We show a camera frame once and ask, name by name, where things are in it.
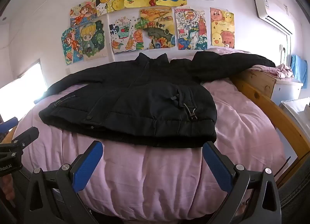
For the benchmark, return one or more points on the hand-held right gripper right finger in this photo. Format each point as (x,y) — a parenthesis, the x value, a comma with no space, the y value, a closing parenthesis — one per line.
(218,168)

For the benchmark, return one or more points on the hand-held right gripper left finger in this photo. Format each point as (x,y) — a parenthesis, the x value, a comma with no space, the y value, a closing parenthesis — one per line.
(88,166)

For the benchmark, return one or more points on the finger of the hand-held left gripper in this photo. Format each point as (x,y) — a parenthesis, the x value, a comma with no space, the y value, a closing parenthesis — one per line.
(24,138)
(9,123)

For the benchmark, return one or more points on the black padded jacket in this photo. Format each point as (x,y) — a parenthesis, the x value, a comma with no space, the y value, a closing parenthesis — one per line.
(145,105)

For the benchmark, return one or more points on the person's left hand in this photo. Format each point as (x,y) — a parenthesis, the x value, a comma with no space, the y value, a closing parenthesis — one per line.
(6,187)

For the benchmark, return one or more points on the bright window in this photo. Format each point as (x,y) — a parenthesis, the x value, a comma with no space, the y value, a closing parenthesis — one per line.
(24,86)

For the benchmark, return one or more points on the pink duvet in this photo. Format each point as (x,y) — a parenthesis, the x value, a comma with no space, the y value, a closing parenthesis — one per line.
(145,178)

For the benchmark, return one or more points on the white storage box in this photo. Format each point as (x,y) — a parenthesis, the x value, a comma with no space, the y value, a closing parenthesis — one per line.
(295,110)

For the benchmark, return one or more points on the white cabinet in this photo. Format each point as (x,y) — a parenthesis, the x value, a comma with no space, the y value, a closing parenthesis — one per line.
(285,91)

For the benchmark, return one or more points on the crumpled pink cloth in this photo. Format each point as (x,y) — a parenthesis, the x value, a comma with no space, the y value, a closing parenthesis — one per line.
(278,70)

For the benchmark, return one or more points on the blue hanging cloth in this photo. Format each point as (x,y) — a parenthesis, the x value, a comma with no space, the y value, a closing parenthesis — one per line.
(299,69)

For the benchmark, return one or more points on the white air conditioner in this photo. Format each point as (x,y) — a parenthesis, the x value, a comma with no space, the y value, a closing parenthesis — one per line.
(262,6)

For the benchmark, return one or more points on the wooden bed frame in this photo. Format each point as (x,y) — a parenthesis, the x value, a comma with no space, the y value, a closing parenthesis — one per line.
(278,115)

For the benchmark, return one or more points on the group of colourful wall drawings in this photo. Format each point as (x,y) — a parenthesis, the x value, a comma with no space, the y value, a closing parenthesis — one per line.
(150,3)

